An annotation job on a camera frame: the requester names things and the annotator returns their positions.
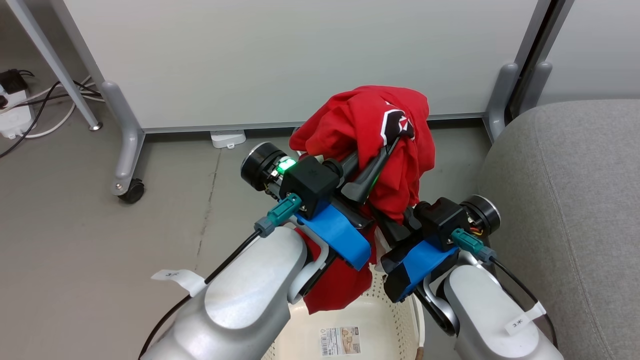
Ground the blue taped right gripper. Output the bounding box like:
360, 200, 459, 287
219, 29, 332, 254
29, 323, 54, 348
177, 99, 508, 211
372, 210, 461, 304

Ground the blue taped left gripper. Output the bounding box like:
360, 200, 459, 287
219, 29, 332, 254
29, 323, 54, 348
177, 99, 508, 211
295, 135, 401, 271

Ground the red t-shirt with print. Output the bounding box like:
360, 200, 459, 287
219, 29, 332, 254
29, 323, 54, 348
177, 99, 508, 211
289, 85, 436, 316

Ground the white perforated laundry basket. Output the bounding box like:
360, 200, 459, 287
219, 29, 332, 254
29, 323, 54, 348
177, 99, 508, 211
262, 227, 426, 360

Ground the paper label sticker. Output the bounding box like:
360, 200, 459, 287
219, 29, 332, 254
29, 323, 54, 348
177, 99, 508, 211
320, 326, 362, 357

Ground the large white partition panel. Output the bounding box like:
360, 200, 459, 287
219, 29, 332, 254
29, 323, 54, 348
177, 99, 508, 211
50, 0, 552, 197

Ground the small white floor box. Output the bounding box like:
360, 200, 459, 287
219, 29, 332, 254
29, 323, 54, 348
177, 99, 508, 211
210, 129, 247, 150

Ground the grey fabric sofa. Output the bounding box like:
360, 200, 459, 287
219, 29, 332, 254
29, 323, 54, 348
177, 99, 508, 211
477, 99, 640, 360

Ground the black caster wheel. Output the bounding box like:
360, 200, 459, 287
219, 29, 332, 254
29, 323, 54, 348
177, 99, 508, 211
117, 178, 146, 204

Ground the narrow white partition panel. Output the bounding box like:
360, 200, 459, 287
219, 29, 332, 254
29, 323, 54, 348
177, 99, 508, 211
519, 0, 640, 117

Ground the grey metal table leg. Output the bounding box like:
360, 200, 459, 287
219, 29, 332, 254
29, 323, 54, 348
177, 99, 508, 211
7, 0, 104, 132

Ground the black power adapter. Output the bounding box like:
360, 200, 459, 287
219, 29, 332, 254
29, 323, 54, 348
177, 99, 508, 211
0, 69, 30, 97

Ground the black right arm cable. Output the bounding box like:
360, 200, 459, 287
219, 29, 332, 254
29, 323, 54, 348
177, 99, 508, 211
451, 228, 559, 348

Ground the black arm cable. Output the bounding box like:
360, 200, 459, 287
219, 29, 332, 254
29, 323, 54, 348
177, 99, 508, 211
451, 228, 559, 348
137, 194, 304, 360

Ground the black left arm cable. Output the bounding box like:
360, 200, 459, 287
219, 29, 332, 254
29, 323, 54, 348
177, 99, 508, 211
137, 194, 304, 360

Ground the white cable tag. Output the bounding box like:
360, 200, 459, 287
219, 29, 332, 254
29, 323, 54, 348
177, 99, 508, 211
151, 268, 207, 297
504, 302, 547, 336

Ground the white floor cable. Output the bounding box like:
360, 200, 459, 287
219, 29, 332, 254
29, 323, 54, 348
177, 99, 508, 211
22, 75, 106, 139

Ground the white power strip with cables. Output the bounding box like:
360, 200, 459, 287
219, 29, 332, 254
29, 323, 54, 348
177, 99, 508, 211
0, 70, 103, 159

